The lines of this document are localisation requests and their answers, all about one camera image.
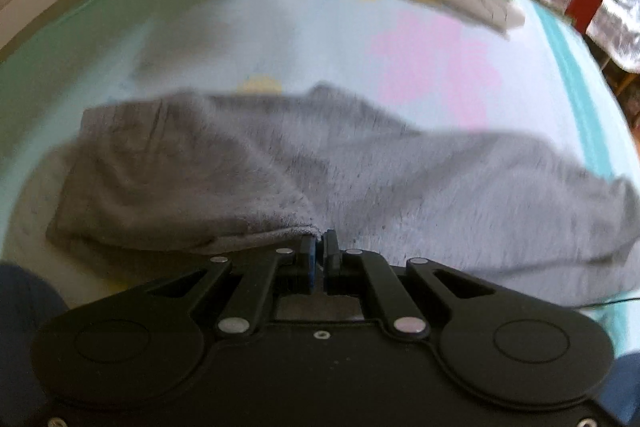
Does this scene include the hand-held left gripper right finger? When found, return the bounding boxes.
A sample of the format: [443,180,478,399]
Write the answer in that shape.
[323,230,497,340]

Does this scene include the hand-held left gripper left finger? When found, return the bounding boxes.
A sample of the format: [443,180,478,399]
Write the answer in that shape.
[144,234,318,337]

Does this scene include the grey pants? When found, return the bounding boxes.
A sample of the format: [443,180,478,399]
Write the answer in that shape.
[46,82,640,308]

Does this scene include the person's left leg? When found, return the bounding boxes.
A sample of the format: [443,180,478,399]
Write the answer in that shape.
[0,259,69,427]

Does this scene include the person's leg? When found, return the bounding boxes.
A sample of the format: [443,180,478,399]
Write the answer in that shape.
[596,351,640,427]
[0,259,69,427]

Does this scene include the person's right leg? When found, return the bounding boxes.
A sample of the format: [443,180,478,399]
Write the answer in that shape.
[596,351,640,427]

